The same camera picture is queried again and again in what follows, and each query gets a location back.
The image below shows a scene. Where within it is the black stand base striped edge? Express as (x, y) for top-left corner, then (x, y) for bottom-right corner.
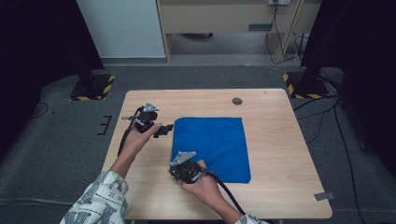
(69, 73), (116, 102)
(282, 71), (331, 101)

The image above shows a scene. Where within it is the person's left hand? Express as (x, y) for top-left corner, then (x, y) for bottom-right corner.
(120, 122), (163, 162)

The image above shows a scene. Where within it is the blue cloth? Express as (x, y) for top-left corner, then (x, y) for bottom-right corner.
(170, 116), (252, 185)

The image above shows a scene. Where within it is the person's right hand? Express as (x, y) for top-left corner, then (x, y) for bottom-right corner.
(180, 159), (220, 204)

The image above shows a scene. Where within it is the white cabinet panel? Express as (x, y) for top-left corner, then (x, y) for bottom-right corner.
(77, 0), (166, 59)

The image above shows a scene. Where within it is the thin black floor cable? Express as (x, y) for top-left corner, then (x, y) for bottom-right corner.
(31, 102), (50, 119)

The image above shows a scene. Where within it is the light wooden desk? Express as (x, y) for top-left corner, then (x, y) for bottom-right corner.
(155, 0), (323, 64)

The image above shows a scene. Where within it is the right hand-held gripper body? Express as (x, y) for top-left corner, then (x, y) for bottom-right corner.
(169, 151), (206, 185)

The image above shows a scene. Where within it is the hand-held gripper cable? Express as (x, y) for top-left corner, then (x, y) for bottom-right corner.
(202, 169), (247, 217)
(117, 106), (145, 157)

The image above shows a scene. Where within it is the black curtain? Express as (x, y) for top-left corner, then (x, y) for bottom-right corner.
(0, 0), (106, 157)
(300, 0), (396, 178)

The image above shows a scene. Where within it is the black power cable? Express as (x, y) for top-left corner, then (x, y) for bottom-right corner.
(264, 0), (302, 65)

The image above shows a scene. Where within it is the grey floor cable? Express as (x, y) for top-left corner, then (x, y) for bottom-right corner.
(0, 197), (76, 208)

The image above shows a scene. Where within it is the grey tape piece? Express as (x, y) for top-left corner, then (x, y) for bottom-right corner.
(313, 191), (337, 202)

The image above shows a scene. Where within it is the dark grey rectangular plate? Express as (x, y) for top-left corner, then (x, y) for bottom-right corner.
(247, 22), (274, 32)

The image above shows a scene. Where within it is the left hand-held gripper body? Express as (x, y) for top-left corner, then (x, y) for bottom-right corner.
(134, 102), (161, 134)

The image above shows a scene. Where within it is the left hand-held gripper cable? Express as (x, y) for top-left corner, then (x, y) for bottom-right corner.
(117, 106), (145, 157)

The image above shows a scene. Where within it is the right hand-held gripper cable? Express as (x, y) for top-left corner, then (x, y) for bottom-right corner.
(202, 169), (247, 217)

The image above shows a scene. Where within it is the long black floor cable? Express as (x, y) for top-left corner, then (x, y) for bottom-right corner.
(332, 102), (361, 224)

